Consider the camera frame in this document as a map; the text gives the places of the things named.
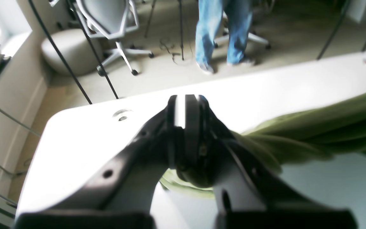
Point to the left grey shoe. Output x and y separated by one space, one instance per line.
206 68

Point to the olive green T-shirt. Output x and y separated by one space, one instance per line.
310 135

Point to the beige round pouf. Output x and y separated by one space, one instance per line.
75 49

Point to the grey office chair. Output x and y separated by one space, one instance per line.
104 23

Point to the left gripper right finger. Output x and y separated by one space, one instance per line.
248 195

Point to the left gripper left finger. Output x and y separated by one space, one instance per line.
119 195

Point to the grey shoe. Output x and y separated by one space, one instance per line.
206 68
245 61

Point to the person's blue jeans leg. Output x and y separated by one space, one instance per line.
209 21

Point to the left silver table grommet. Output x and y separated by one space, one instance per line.
123 114

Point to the right grey shoe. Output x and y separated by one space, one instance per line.
245 61

